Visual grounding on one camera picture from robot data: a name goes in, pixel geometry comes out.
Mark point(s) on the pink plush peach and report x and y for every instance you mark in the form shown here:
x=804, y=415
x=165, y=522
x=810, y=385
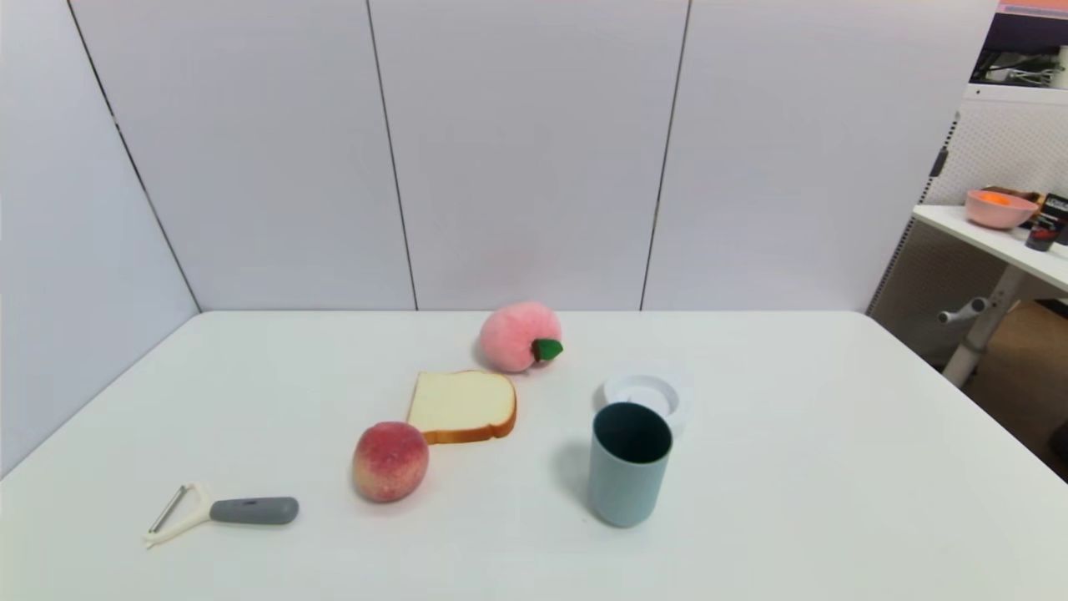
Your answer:
x=513, y=334

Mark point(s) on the toy bread slice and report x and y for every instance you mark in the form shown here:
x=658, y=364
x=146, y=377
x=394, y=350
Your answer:
x=459, y=405

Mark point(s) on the blue grey plastic cup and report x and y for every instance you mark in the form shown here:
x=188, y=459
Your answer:
x=627, y=488

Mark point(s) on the realistic red yellow peach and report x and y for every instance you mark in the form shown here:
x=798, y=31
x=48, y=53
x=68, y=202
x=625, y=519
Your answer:
x=390, y=463

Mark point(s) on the white side table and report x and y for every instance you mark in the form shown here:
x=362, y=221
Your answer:
x=984, y=236

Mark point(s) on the pink bowl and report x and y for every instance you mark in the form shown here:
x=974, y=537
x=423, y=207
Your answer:
x=997, y=214

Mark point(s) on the orange fruit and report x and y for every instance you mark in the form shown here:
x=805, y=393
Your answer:
x=994, y=198

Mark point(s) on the white pegboard panel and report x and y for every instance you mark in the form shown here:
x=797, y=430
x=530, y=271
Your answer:
x=1005, y=138

